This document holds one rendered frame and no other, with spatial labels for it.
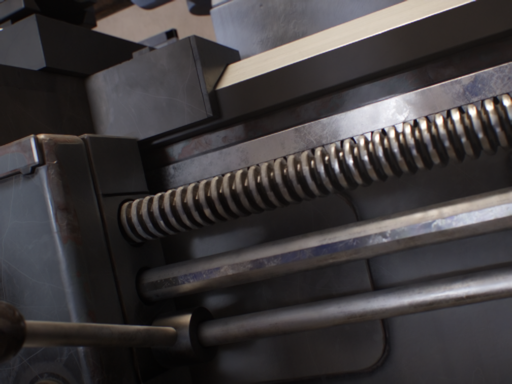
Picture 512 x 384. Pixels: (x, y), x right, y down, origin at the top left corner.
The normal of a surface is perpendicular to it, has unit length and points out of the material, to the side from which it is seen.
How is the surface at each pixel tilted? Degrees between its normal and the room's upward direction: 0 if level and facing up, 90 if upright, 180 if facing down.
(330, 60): 90
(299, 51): 36
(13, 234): 90
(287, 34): 90
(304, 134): 90
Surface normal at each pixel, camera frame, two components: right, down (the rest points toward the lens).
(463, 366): -0.41, 0.04
